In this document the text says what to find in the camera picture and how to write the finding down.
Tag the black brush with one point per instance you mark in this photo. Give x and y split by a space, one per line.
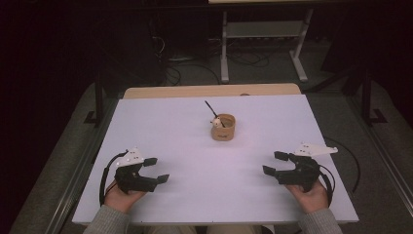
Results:
212 111

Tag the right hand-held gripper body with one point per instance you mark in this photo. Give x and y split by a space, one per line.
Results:
300 172

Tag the person's right hand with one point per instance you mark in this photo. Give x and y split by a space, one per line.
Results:
311 200

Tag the wooden pen holder with figure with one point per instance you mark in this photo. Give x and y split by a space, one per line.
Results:
224 131

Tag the person's left hand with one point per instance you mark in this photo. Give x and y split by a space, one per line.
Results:
121 201

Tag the white board sheet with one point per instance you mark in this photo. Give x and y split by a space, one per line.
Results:
195 195

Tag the wooden table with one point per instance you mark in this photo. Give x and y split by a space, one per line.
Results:
195 91

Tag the black metal stand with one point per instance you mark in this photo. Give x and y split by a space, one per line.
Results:
367 104
99 104

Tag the white metal desk frame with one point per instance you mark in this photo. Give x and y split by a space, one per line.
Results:
224 48

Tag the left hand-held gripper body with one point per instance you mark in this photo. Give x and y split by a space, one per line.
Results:
133 180

